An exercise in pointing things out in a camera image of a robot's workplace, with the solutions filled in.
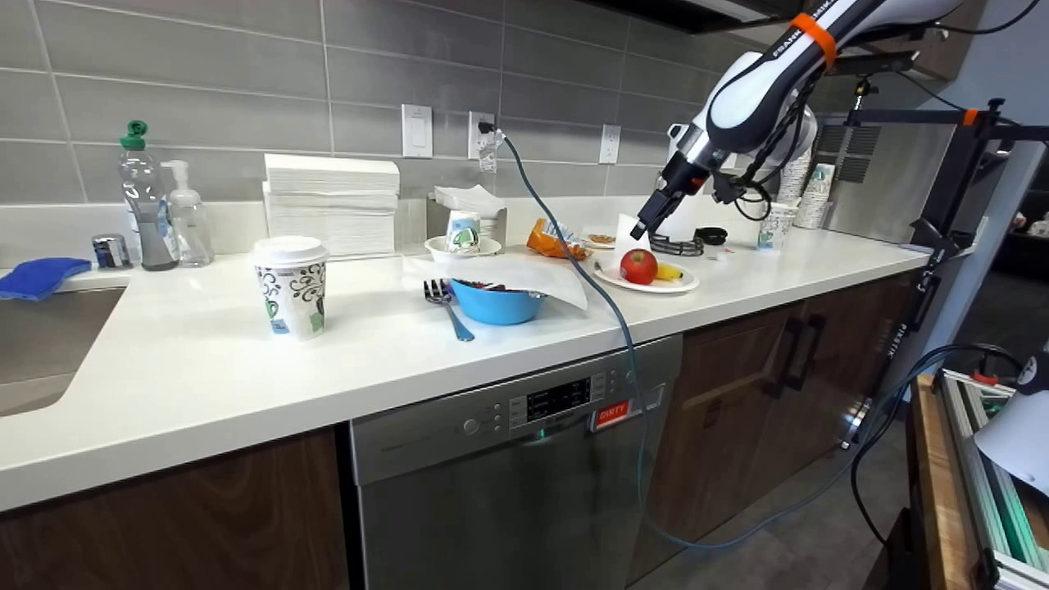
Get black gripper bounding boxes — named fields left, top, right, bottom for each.
left=629, top=122, right=718, bottom=239

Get red tomato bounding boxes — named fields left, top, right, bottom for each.
left=619, top=250, right=660, bottom=284

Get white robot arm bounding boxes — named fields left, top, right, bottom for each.
left=629, top=0, right=964, bottom=239

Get white plate with food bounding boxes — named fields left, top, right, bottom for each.
left=593, top=252, right=698, bottom=296

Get paper towel roll on holder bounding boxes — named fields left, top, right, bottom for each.
left=653, top=191, right=745, bottom=257

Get orange peel piece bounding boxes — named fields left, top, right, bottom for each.
left=527, top=218, right=588, bottom=262

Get small cup on saucer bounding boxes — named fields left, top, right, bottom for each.
left=425, top=182, right=506, bottom=260

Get stacked paper cups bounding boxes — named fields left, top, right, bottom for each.
left=758, top=107, right=832, bottom=252

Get blue bowl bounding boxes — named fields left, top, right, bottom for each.
left=452, top=277, right=542, bottom=328

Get wooden cabinet doors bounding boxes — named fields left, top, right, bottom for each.
left=629, top=274, right=910, bottom=580

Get stainless steel dishwasher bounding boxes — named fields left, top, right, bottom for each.
left=349, top=338, right=682, bottom=590

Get white napkin stack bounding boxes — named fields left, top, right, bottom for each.
left=264, top=155, right=400, bottom=260

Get patterned paper cup with lid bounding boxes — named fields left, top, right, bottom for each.
left=252, top=237, right=327, bottom=338

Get clear soap pump bottle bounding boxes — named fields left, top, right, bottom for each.
left=165, top=161, right=215, bottom=264

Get green capped dish soap bottle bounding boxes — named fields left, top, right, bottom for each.
left=119, top=122, right=177, bottom=271

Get small metal can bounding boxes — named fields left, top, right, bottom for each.
left=93, top=234, right=132, bottom=270

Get blue sponge cloth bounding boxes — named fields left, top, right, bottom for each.
left=0, top=257, right=93, bottom=301

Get kitchen sink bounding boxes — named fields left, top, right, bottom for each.
left=0, top=287, right=121, bottom=416

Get blue cable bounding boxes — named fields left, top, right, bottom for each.
left=476, top=119, right=1029, bottom=555

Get blue handled fork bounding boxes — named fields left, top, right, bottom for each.
left=423, top=277, right=476, bottom=342

